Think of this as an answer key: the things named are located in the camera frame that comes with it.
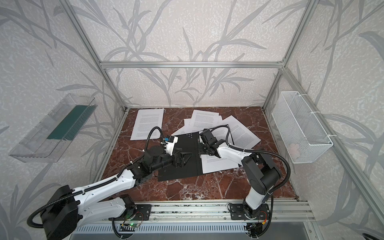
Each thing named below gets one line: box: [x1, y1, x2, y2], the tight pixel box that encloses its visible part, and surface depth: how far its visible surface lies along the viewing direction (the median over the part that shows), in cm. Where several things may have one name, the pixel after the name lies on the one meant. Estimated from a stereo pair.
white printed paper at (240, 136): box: [222, 115, 262, 150], surface depth 107 cm
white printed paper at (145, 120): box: [130, 108, 164, 141], surface depth 114 cm
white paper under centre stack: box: [171, 115, 224, 136], surface depth 112 cm
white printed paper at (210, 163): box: [200, 154, 239, 174], surface depth 89 cm
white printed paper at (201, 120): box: [188, 109, 220, 132], surface depth 115 cm
